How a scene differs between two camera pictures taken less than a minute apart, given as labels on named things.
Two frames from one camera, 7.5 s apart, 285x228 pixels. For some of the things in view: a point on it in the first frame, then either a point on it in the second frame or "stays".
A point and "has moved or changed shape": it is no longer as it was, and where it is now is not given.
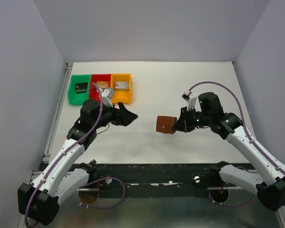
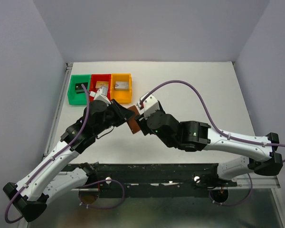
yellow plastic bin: x=123 y=95 stays
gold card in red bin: x=103 y=84 stays
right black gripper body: x=185 y=120 to x=142 y=123
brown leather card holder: x=165 y=124 has moved or changed shape
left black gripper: x=120 y=116 stays
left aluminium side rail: x=57 y=112 stays
